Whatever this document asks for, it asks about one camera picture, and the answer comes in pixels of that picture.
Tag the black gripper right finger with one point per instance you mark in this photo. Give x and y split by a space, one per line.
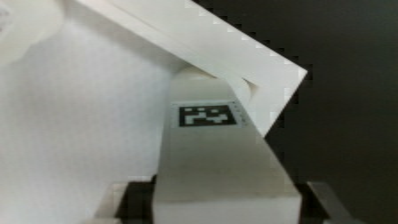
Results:
322 210

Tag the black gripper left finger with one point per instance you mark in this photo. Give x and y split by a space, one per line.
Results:
135 207

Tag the white desk top tray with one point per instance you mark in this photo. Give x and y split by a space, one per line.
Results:
80 118

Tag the white desk leg with screw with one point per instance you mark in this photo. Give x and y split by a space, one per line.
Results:
30 21

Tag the white right barrier block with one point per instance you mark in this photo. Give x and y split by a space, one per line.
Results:
226 53

